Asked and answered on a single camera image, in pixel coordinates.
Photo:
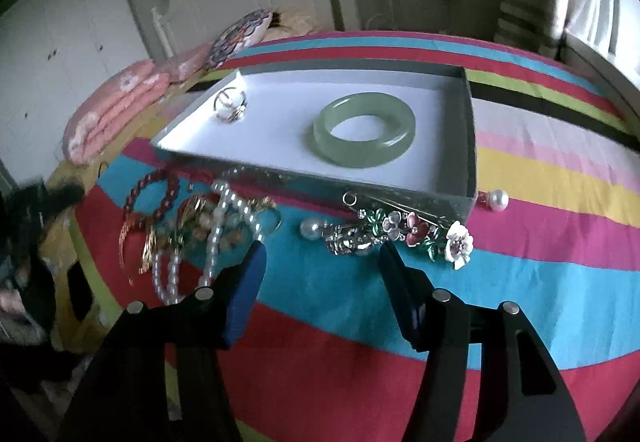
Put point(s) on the beige floral pillow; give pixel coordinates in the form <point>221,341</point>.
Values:
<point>295,19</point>

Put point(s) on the pearl earring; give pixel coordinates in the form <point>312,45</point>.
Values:
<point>311,228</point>
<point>498,198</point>

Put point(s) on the white wardrobe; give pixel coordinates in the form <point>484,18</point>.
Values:
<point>60,47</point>

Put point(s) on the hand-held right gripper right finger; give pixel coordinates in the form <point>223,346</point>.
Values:
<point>407,292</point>

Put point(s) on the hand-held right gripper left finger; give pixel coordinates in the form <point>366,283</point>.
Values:
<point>247,282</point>

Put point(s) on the patterned round pillow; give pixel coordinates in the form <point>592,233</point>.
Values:
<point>240,37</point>

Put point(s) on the pink folded quilt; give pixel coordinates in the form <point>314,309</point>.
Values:
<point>115,107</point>

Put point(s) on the silver pin brooch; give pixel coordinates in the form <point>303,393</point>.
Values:
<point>350,197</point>

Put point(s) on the green jade bangle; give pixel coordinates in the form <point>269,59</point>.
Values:
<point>325,132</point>

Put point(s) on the white pearl strand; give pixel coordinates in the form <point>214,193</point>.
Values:
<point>216,233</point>

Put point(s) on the enamel flower brooch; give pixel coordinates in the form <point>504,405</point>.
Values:
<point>460,242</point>

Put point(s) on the silver rhinestone brooch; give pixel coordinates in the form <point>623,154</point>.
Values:
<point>345,242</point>

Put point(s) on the striped colourful bedsheet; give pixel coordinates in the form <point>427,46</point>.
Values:
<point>525,242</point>

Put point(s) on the yellow printed sheet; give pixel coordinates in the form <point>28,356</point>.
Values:
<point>65,232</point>

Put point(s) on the grey and white jewelry box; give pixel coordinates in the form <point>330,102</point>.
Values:
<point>280,122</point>

